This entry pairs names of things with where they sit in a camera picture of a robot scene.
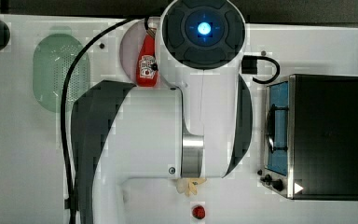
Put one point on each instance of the black toaster oven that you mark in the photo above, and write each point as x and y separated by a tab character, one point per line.
311	138

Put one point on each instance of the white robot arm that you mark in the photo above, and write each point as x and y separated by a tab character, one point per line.
197	121

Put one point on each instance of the red ketchup bottle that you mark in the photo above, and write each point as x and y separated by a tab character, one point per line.
146	68

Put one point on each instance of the peeled toy banana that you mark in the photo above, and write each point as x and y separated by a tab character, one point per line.
188	186

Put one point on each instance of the grey round plate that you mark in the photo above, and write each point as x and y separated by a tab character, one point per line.
131	45

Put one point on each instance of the small red toy fruit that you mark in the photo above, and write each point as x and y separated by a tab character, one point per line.
198	212

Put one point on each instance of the green oval colander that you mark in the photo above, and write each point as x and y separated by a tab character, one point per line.
53	57

